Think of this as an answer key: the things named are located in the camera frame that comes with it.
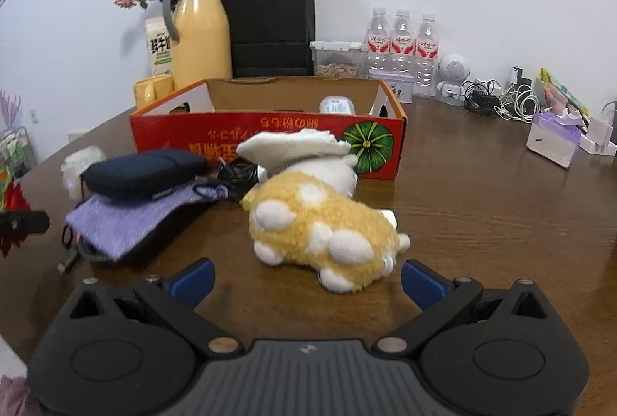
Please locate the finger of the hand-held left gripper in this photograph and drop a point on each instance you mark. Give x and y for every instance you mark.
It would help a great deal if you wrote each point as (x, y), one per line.
(26, 223)

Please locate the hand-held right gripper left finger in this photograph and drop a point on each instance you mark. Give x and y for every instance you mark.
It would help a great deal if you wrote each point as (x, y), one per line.
(197, 281)

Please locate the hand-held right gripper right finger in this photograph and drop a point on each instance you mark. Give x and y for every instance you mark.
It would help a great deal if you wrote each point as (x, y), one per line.
(422, 283)

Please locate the iridescent white plastic bag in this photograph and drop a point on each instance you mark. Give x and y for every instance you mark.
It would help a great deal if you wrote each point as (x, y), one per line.
(79, 165)

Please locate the purple fabric pouch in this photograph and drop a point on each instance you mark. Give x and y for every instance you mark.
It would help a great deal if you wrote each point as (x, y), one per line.
(115, 223)

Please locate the navy zip case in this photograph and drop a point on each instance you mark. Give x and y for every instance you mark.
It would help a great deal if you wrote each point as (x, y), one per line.
(140, 172)

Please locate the yellow white plush toy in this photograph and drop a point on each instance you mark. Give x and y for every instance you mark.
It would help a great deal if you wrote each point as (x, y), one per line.
(308, 223)

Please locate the red cardboard box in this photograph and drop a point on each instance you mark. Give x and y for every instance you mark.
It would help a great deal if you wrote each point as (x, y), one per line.
(159, 131)

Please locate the white ribbed cap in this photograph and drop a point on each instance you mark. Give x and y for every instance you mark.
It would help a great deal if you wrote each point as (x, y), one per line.
(337, 105)

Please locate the red frilly object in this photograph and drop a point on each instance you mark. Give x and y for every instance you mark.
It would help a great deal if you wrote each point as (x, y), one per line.
(12, 201)

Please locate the purple plant decoration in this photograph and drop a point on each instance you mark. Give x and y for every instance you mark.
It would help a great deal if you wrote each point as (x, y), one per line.
(10, 109)

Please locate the mauve cloth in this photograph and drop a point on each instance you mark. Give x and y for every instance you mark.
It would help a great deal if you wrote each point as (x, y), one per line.
(14, 396)

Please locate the yellow mug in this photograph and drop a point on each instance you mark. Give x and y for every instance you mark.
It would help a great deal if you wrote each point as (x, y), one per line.
(152, 90)

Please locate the purple tissue pack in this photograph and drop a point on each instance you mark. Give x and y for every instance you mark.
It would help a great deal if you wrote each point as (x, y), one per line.
(549, 141)

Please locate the pale printed tin box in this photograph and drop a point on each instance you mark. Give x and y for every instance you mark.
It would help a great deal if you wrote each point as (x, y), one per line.
(395, 85)

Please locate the white milk carton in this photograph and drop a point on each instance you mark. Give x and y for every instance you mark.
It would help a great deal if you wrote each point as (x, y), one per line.
(159, 47)

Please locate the clear seed container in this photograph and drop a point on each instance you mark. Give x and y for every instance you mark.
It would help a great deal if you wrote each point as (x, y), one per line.
(337, 68)

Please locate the white charger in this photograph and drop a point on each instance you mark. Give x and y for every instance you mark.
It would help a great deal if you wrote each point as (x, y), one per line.
(597, 131)

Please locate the clear water bottle red label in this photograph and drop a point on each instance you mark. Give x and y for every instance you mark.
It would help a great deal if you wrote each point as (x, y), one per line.
(426, 49)
(401, 44)
(377, 42)

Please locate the colourful snack packet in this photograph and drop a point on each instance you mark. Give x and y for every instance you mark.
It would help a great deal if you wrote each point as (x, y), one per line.
(561, 95)

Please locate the yellow thermos jug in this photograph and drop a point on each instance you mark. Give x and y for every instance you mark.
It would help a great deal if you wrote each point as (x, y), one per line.
(200, 39)

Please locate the black paper bag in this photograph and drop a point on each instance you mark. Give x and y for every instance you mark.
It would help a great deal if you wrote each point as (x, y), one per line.
(270, 20)

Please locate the white wall socket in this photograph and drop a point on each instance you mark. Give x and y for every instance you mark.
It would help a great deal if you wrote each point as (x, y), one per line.
(34, 115)

